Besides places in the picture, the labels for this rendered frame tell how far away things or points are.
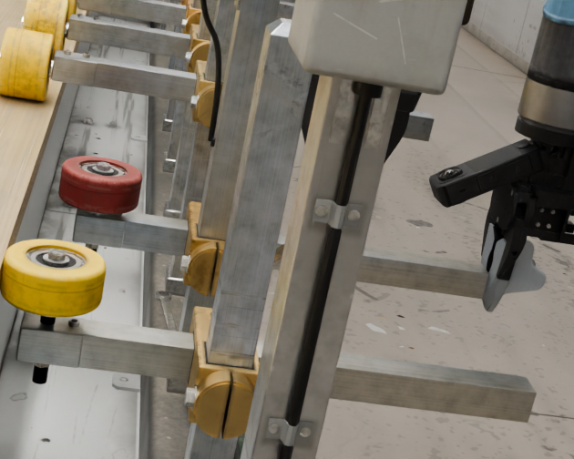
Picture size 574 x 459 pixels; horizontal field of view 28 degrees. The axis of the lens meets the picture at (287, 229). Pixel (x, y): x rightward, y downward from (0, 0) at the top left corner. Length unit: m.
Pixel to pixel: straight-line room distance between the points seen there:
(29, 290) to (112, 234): 0.28
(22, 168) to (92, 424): 0.30
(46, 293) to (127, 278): 0.76
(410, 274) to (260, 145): 0.41
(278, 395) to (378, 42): 0.20
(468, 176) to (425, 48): 0.64
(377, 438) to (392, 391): 1.71
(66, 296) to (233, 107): 0.29
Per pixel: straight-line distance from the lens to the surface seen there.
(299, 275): 0.58
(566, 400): 3.15
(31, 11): 1.60
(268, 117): 0.83
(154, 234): 1.16
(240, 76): 1.07
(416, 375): 0.97
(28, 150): 1.20
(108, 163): 1.16
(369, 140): 0.56
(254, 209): 0.84
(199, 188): 1.36
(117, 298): 1.57
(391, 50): 0.54
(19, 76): 1.36
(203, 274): 1.10
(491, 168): 1.18
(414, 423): 2.79
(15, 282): 0.90
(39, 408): 1.29
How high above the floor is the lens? 1.25
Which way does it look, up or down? 19 degrees down
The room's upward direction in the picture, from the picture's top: 12 degrees clockwise
